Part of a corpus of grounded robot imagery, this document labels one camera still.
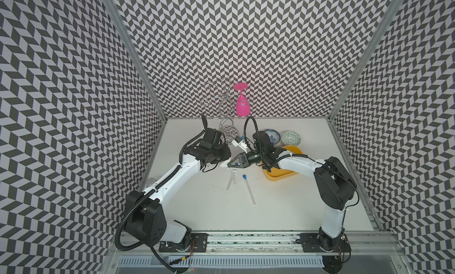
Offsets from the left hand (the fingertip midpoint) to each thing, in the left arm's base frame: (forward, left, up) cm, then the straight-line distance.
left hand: (230, 154), depth 82 cm
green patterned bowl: (+21, -35, -14) cm, 43 cm away
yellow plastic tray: (-5, -23, -11) cm, 26 cm away
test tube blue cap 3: (-10, -9, -17) cm, 22 cm away
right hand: (-6, 0, -1) cm, 6 cm away
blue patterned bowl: (+23, -26, -15) cm, 38 cm away
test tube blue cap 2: (-5, -1, -13) cm, 14 cm away
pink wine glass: (+28, -6, +6) cm, 29 cm away
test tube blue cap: (-6, -3, +1) cm, 7 cm away
